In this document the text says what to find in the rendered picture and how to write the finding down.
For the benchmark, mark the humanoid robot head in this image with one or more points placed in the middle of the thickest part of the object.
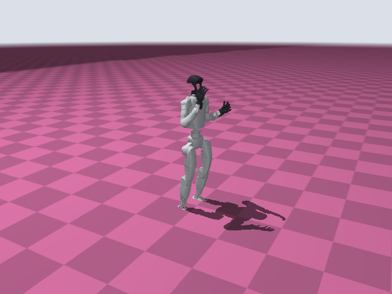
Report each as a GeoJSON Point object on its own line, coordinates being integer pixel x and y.
{"type": "Point", "coordinates": [195, 79]}

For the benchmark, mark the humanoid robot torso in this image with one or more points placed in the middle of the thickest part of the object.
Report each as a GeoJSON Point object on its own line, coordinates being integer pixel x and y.
{"type": "Point", "coordinates": [198, 123]}

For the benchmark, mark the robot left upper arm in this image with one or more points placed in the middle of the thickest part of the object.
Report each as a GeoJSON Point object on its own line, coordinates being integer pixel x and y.
{"type": "Point", "coordinates": [207, 110]}

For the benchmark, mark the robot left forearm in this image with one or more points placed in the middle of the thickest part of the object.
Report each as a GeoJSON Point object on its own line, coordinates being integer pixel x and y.
{"type": "Point", "coordinates": [214, 116]}

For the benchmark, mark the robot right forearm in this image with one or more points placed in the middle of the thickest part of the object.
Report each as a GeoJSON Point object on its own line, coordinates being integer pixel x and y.
{"type": "Point", "coordinates": [192, 115]}

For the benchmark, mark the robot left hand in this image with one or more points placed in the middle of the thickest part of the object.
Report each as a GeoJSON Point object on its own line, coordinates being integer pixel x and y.
{"type": "Point", "coordinates": [225, 108]}

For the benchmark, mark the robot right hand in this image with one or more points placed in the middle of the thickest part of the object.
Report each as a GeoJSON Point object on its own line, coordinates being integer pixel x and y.
{"type": "Point", "coordinates": [200, 95]}

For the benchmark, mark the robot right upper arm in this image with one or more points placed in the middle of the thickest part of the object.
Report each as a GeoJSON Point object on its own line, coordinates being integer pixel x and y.
{"type": "Point", "coordinates": [185, 105]}

